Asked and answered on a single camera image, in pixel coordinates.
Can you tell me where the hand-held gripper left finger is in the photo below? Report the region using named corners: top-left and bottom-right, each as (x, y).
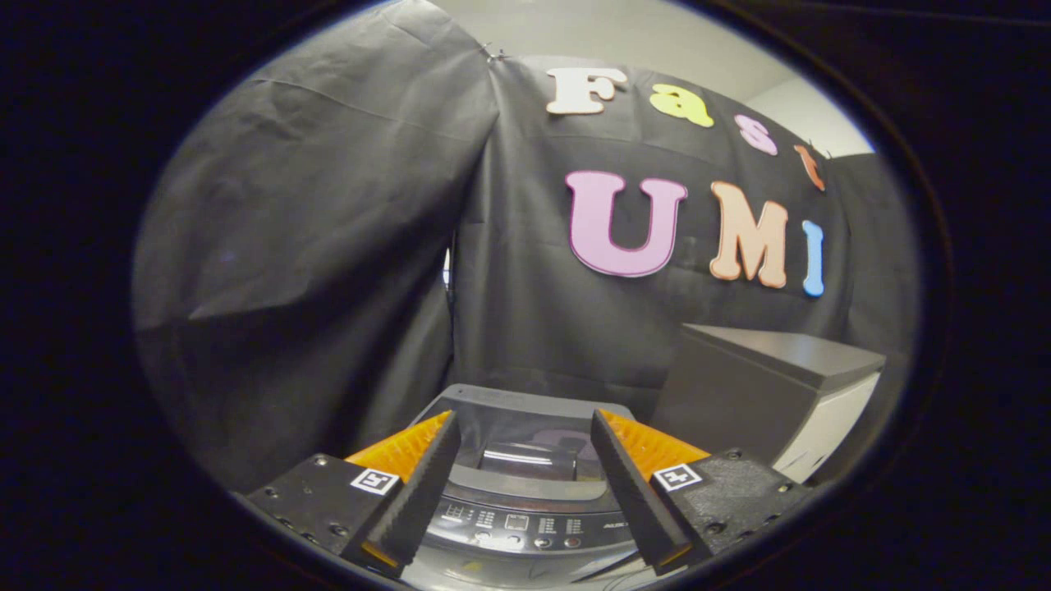
top-left (234, 410), bottom-right (462, 580)

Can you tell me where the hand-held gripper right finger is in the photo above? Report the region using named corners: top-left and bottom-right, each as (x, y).
top-left (590, 408), bottom-right (819, 575)

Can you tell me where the grey washing machine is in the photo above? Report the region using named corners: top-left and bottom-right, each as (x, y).
top-left (401, 383), bottom-right (662, 591)

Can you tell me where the black backdrop cloth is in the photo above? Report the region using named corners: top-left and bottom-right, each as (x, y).
top-left (131, 0), bottom-right (920, 493)

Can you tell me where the cream cabinet with grey top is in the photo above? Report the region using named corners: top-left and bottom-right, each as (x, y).
top-left (653, 323), bottom-right (888, 485)

